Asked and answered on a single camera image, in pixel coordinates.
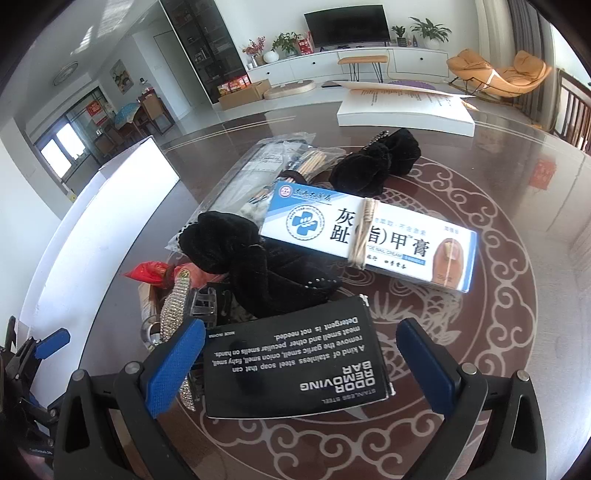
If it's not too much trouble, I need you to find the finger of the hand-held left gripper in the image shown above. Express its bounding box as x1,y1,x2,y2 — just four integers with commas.
16,328,71,370
4,316,19,356

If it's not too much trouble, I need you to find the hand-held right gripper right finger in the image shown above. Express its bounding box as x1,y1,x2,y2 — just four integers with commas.
396,318,548,480

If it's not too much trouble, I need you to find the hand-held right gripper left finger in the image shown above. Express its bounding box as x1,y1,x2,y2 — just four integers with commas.
54,318,206,480

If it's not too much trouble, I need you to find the white board panel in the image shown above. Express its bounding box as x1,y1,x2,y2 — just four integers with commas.
16,135,181,384

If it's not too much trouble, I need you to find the black cardboard box white print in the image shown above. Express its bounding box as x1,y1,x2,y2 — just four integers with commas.
202,295,397,420

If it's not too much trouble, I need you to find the rhinestone hair clip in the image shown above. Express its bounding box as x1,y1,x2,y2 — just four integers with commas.
159,270,198,409

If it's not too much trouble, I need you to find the clear plastic hair claw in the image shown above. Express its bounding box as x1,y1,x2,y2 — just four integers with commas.
187,286,219,325

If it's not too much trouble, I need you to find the red packet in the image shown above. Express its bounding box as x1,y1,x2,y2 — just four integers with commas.
122,261,178,289

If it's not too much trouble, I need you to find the large black velvet hair bow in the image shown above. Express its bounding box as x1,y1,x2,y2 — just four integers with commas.
178,210,342,320

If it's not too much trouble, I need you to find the blue and white ointment box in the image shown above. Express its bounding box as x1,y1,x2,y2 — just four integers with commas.
259,181,478,294

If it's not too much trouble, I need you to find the clear plastic bag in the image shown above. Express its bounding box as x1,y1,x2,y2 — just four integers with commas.
168,134,315,252

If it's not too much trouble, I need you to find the small black velvet hair bow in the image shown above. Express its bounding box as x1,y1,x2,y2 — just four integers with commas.
329,128,422,197

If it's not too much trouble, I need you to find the cotton swab bundle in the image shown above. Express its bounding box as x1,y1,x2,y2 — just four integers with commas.
249,148,334,217

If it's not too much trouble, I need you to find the flat white box open lid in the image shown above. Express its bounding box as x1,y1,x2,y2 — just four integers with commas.
331,80,478,138

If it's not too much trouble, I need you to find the round ceiling lamp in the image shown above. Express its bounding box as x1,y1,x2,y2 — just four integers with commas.
52,64,78,86

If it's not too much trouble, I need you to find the purple floor mat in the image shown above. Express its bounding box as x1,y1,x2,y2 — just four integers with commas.
387,79,437,91

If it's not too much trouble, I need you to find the wooden dining chair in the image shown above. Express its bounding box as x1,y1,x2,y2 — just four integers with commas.
551,68,591,155

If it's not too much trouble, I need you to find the orange lounge chair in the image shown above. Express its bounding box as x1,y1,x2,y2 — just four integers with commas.
445,48,553,103

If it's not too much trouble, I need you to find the round beige cushion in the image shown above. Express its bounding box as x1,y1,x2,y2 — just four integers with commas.
263,78,317,99

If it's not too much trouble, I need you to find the white television cabinet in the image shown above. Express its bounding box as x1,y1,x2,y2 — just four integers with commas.
247,45,467,89

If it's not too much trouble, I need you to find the orange bench stool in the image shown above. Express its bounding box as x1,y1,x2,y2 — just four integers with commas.
337,54,389,85

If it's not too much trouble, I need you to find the black glass display cabinet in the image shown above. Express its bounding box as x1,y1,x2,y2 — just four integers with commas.
160,0,247,106

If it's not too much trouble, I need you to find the red flower arrangement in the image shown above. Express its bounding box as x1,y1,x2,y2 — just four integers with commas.
244,38,269,66

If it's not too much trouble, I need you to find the large green potted plant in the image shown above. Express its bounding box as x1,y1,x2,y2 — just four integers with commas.
409,16,452,51

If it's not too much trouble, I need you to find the bushy green potted plant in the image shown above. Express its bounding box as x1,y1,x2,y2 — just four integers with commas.
271,31,301,58

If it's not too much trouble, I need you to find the black television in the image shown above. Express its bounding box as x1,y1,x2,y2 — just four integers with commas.
303,4,390,51

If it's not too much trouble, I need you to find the grey curtain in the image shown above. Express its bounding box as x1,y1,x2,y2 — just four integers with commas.
475,0,555,116

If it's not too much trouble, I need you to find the framed wall picture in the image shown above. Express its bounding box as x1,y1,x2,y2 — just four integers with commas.
110,59,135,95

